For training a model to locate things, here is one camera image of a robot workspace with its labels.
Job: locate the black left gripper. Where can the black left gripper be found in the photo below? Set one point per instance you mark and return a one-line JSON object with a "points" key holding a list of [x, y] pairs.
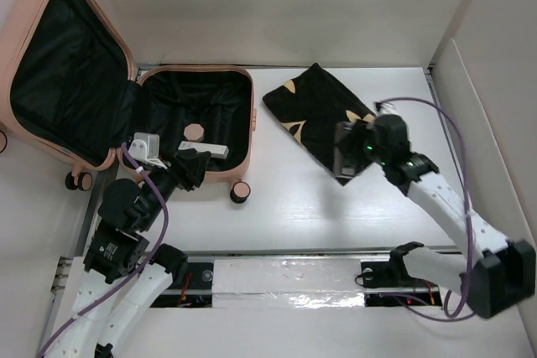
{"points": [[188, 167]]}

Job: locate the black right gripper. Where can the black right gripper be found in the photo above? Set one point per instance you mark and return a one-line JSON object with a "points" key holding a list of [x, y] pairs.
{"points": [[360, 130]]}

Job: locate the black box with white text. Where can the black box with white text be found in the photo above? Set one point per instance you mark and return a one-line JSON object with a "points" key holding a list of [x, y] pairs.
{"points": [[344, 165]]}

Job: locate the white rectangular box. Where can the white rectangular box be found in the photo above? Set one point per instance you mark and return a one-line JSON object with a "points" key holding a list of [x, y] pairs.
{"points": [[216, 150]]}

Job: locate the black towel with beige flowers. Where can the black towel with beige flowers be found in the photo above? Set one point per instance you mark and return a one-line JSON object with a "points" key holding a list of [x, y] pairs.
{"points": [[310, 106]]}

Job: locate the pink hard-shell suitcase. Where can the pink hard-shell suitcase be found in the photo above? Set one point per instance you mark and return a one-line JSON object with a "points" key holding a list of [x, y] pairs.
{"points": [[70, 85]]}

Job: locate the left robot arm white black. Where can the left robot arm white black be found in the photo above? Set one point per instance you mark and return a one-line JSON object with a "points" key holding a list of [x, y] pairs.
{"points": [[124, 273]]}

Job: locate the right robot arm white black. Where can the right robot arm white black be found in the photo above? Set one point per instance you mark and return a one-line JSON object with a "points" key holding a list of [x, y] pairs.
{"points": [[492, 274]]}

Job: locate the pink octagonal jar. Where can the pink octagonal jar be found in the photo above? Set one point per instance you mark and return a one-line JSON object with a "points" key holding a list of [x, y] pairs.
{"points": [[194, 132]]}

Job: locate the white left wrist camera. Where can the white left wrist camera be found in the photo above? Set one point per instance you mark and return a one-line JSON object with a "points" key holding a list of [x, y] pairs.
{"points": [[144, 148]]}

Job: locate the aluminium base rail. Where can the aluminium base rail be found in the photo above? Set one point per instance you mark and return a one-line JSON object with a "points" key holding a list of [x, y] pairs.
{"points": [[195, 290]]}

